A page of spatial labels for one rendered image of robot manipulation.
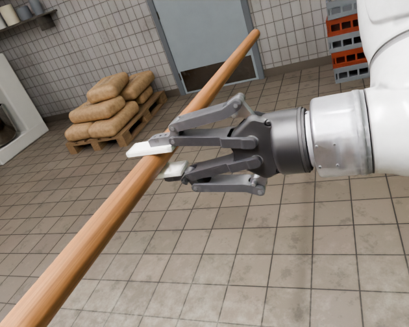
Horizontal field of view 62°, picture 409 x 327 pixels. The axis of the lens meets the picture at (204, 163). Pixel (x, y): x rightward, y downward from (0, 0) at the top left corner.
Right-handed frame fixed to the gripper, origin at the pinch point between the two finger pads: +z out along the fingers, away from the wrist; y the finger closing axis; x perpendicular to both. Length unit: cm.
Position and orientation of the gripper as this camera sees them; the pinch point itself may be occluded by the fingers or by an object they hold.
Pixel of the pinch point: (157, 159)
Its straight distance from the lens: 46.7
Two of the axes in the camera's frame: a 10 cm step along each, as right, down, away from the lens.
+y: 3.0, 8.5, 4.4
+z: -9.1, 1.1, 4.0
